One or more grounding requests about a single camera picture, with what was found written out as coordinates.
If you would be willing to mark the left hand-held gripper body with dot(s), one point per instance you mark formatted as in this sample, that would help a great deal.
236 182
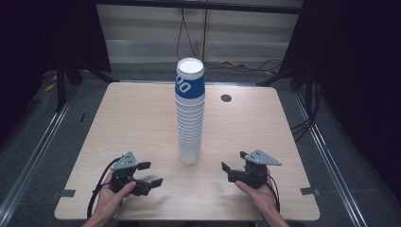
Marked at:
124 162

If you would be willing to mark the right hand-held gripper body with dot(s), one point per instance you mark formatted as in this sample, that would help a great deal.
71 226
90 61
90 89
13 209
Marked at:
257 173

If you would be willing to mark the stack of white paper cups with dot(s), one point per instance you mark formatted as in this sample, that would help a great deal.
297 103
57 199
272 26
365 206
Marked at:
189 126

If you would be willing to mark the person's right hand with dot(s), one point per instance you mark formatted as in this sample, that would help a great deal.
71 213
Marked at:
263 198

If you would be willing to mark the person's left hand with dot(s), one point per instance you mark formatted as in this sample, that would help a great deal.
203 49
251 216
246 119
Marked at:
108 201

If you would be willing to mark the grey tape piece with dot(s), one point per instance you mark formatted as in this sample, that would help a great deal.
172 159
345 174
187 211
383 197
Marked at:
309 190

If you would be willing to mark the grey round table grommet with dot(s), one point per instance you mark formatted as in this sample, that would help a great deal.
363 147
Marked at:
226 98

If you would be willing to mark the black tape strip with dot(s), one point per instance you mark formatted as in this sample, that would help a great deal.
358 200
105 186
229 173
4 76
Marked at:
82 117

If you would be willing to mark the yellow tape strip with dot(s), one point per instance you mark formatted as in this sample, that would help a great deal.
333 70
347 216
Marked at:
233 63
49 87

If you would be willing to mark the black metal stand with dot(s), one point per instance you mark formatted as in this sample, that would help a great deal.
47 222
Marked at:
61 91
308 88

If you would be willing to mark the black curtain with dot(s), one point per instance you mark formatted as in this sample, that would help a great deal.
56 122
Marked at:
362 63
31 47

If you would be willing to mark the black overhead bar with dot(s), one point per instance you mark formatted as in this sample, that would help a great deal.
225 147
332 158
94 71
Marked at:
220 7

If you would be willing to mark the metal floor rail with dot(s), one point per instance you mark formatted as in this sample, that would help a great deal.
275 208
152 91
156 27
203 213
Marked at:
34 157
326 157

